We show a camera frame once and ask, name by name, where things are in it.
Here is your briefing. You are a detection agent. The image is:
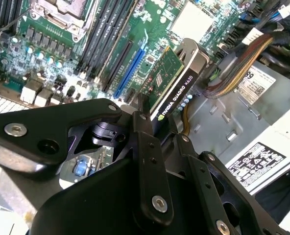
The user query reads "Nvidia Quadro graphics card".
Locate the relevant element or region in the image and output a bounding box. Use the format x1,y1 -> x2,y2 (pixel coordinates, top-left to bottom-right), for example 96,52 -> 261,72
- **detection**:
95,38 -> 211,172

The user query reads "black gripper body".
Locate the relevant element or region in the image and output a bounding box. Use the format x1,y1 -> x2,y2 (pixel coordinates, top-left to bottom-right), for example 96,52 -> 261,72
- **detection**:
31,121 -> 212,235

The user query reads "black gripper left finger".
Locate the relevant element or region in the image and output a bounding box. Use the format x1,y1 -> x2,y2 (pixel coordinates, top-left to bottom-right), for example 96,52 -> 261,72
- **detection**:
0,93 -> 175,230

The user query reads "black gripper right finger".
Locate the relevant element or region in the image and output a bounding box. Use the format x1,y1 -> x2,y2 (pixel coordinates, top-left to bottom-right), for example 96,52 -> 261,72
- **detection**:
173,134 -> 287,235

